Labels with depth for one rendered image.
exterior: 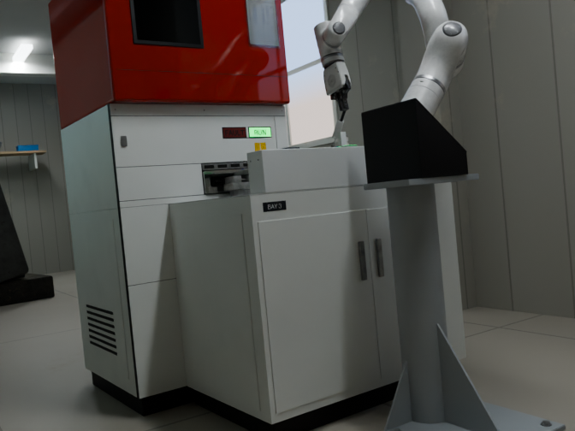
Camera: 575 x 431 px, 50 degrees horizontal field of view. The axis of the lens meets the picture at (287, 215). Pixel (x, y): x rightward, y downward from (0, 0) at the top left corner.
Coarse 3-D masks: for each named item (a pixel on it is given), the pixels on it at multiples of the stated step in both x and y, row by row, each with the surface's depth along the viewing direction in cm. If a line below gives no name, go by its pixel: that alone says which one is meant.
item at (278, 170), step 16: (256, 160) 200; (272, 160) 199; (288, 160) 203; (304, 160) 206; (320, 160) 210; (336, 160) 215; (352, 160) 219; (256, 176) 201; (272, 176) 199; (288, 176) 203; (304, 176) 206; (320, 176) 210; (336, 176) 214; (352, 176) 218; (256, 192) 202
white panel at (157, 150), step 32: (128, 128) 237; (160, 128) 244; (192, 128) 252; (128, 160) 236; (160, 160) 244; (192, 160) 252; (224, 160) 260; (128, 192) 236; (160, 192) 243; (192, 192) 251; (224, 192) 260
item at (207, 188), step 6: (246, 168) 265; (204, 174) 253; (210, 174) 255; (216, 174) 257; (222, 174) 258; (228, 174) 260; (234, 174) 262; (240, 174) 264; (204, 180) 254; (204, 186) 254; (210, 186) 255; (222, 186) 258; (210, 192) 255; (216, 192) 256
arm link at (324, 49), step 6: (318, 24) 224; (324, 24) 223; (318, 30) 224; (318, 36) 224; (318, 42) 224; (324, 42) 221; (318, 48) 225; (324, 48) 222; (330, 48) 222; (336, 48) 222; (324, 54) 222
